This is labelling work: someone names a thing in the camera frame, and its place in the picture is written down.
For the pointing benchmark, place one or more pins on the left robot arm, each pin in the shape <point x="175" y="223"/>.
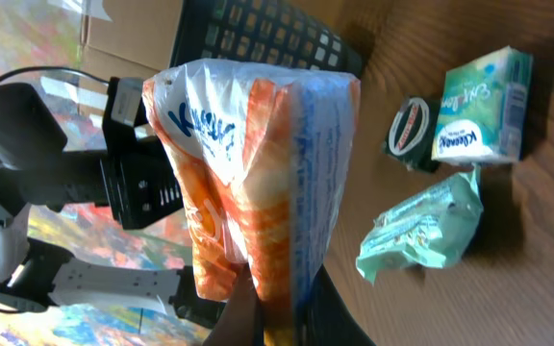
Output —
<point x="36" y="276"/>

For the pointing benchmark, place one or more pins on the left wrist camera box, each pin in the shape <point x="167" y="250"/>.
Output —
<point x="29" y="134"/>

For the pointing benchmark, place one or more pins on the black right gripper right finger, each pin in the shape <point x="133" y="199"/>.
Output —
<point x="328" y="321"/>

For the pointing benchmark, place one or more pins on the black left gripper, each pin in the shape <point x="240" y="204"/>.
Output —
<point x="140" y="185"/>

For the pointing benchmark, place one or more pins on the green tissue pack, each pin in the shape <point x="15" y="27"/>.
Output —
<point x="483" y="108"/>

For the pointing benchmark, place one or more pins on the dark green round-label box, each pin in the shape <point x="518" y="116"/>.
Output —
<point x="411" y="133"/>

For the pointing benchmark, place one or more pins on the brown cardboard box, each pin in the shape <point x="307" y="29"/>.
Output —
<point x="128" y="38"/>

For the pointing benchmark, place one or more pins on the orange snack packet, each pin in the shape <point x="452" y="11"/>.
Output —
<point x="261" y="153"/>

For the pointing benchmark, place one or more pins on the grey plastic shopping basket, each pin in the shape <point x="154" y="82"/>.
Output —
<point x="267" y="31"/>

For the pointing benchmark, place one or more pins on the teal wrapper packet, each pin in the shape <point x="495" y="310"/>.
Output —
<point x="432" y="229"/>

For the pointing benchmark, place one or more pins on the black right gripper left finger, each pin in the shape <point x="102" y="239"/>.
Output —
<point x="239" y="323"/>

